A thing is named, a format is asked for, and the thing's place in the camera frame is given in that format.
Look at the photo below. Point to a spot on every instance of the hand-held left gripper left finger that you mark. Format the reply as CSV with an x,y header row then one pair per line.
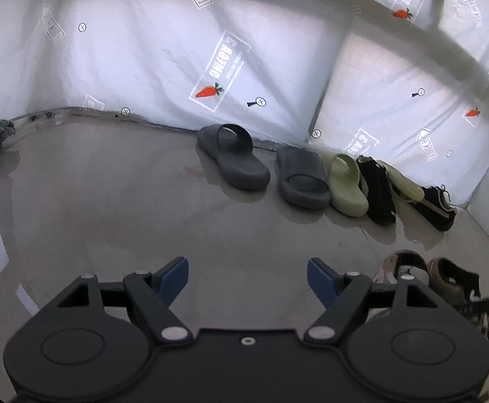
x,y
173,279

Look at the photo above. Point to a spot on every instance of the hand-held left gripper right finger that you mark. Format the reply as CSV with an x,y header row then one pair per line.
x,y
322,281

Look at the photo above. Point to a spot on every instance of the black sneaker with tan trim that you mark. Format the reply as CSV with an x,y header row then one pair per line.
x,y
437,210

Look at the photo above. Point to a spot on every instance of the tan lace-up sneaker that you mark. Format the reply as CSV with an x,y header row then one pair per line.
x,y
408,262
450,279

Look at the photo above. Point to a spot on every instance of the pale green slide sandal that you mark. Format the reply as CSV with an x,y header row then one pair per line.
x,y
408,187
349,193

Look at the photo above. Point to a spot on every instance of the black sneaker with white stripe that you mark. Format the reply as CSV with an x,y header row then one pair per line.
x,y
381,197

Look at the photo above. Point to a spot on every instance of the grey slide sandal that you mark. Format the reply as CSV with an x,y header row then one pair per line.
x,y
236,163
303,180

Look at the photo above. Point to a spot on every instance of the grey crumpled cloth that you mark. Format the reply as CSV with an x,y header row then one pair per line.
x,y
2,132

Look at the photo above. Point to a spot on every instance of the white printed plastic sheet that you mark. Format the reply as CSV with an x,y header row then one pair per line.
x,y
164,50

